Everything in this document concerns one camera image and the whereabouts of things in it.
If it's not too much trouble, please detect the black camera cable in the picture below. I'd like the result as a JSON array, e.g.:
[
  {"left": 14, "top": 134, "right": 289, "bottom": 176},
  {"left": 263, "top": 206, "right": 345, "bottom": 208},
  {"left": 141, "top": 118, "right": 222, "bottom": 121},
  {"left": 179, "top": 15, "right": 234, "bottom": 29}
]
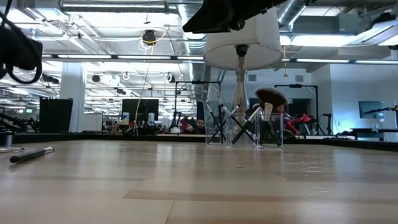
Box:
[{"left": 0, "top": 0, "right": 44, "bottom": 85}]

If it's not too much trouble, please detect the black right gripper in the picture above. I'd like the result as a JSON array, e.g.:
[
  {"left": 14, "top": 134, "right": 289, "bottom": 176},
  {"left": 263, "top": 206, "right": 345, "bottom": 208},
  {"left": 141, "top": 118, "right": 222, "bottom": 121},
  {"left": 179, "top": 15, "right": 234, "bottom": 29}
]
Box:
[{"left": 182, "top": 0, "right": 290, "bottom": 34}]

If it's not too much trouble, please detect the black ceiling camera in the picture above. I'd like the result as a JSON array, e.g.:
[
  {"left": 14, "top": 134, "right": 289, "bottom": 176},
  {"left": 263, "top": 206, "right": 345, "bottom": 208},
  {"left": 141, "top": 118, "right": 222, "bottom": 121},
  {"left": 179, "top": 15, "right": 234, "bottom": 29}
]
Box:
[{"left": 141, "top": 29, "right": 158, "bottom": 46}]

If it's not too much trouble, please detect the short-bristle black makeup brush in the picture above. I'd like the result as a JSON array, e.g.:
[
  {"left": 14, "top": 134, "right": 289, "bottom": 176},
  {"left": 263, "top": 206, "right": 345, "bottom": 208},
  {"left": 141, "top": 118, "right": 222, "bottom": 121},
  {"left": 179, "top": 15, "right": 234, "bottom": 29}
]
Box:
[{"left": 264, "top": 114, "right": 283, "bottom": 147}]

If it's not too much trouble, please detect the clear acrylic organizer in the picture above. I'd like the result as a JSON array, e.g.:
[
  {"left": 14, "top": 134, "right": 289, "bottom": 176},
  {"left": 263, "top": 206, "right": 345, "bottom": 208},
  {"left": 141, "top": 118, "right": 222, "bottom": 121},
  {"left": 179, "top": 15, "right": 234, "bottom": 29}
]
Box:
[{"left": 204, "top": 111, "right": 285, "bottom": 151}]

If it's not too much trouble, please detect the black cabinet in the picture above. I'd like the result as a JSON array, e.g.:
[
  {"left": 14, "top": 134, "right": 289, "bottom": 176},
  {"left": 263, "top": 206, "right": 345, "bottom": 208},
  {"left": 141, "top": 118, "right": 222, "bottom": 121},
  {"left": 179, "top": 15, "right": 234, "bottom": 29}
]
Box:
[{"left": 39, "top": 97, "right": 75, "bottom": 134}]

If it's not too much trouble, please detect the silver air duct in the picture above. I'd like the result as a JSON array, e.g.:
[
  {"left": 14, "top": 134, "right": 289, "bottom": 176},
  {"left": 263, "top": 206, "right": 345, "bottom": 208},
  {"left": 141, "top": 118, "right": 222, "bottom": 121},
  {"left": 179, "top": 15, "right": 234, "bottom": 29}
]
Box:
[{"left": 275, "top": 0, "right": 310, "bottom": 27}]

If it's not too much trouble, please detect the person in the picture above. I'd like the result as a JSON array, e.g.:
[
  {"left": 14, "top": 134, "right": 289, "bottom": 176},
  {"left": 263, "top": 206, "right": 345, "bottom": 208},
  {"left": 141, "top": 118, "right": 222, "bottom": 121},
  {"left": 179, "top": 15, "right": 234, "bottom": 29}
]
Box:
[
  {"left": 275, "top": 104, "right": 295, "bottom": 134},
  {"left": 192, "top": 118, "right": 206, "bottom": 135},
  {"left": 179, "top": 117, "right": 194, "bottom": 134}
]

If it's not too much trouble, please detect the wall monitor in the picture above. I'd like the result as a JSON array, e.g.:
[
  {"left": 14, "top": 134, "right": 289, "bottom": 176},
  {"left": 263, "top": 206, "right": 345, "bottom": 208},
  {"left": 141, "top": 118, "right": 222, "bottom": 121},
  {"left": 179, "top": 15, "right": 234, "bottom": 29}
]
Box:
[{"left": 358, "top": 100, "right": 386, "bottom": 119}]

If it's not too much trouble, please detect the white pillar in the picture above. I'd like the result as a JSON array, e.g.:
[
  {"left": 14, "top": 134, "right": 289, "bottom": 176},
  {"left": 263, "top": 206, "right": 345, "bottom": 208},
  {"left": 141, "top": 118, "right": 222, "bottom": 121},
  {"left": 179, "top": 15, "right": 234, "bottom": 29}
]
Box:
[{"left": 59, "top": 62, "right": 86, "bottom": 133}]

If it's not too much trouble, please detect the black rig frame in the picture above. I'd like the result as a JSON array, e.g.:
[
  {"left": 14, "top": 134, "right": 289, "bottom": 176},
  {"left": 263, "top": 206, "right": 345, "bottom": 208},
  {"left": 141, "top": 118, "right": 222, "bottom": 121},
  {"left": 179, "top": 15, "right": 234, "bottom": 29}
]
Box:
[
  {"left": 174, "top": 80, "right": 222, "bottom": 134},
  {"left": 274, "top": 83, "right": 319, "bottom": 138}
]

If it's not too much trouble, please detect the yellow hanging cable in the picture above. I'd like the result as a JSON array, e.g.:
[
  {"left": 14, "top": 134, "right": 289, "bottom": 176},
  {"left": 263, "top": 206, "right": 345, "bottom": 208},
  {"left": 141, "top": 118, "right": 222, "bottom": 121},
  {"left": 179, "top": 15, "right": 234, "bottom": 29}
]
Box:
[{"left": 132, "top": 27, "right": 168, "bottom": 134}]

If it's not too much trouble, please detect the black fan makeup brush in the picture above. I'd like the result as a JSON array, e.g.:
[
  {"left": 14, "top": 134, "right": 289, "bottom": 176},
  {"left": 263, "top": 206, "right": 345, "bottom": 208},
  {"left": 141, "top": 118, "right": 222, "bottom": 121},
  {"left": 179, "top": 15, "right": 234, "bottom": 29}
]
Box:
[{"left": 254, "top": 86, "right": 289, "bottom": 146}]

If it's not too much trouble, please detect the long ceiling light strip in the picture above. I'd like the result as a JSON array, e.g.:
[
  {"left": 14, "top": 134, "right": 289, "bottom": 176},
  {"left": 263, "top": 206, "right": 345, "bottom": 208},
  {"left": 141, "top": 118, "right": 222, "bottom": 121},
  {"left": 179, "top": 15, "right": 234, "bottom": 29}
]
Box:
[
  {"left": 354, "top": 59, "right": 398, "bottom": 65},
  {"left": 295, "top": 58, "right": 351, "bottom": 64}
]

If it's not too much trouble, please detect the dark background desk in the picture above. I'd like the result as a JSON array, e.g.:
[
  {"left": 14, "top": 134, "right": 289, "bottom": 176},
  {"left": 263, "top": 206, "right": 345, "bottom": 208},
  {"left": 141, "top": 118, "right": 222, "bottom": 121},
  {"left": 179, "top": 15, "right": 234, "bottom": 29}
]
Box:
[{"left": 350, "top": 126, "right": 398, "bottom": 141}]

